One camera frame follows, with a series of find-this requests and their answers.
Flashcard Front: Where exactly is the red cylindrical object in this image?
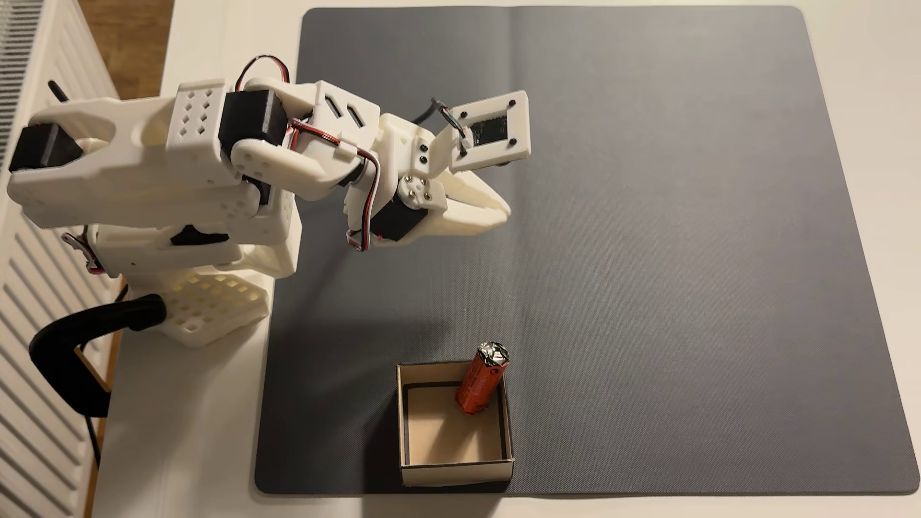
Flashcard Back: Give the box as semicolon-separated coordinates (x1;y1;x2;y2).
455;341;511;416

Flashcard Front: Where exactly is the small open cardboard box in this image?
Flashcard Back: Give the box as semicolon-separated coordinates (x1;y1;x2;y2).
396;360;515;488

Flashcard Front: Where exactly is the dark grey table mat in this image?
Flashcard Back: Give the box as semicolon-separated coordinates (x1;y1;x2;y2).
252;6;920;497

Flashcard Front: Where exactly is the black table clamp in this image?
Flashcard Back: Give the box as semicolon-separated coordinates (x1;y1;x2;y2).
29;294;168;418

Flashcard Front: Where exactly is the red black wrist servo wire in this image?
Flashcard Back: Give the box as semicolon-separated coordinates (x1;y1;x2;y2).
290;118;381;253

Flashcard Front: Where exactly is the black camera cable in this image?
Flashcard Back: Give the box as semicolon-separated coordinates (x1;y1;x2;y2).
412;98;465;129

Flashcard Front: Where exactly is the white square camera box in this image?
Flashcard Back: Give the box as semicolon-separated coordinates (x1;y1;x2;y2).
432;90;532;174

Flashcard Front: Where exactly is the red black elbow servo wire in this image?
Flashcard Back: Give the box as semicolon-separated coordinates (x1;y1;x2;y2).
235;55;292;92

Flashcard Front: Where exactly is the base servo wire bundle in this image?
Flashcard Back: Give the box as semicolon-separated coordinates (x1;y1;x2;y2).
61;230;106;276

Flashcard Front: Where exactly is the white wall radiator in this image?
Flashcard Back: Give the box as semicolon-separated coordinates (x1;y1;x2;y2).
0;0;127;518

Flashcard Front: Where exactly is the thin black hanging cable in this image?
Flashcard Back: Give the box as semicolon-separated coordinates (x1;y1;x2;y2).
81;414;103;469

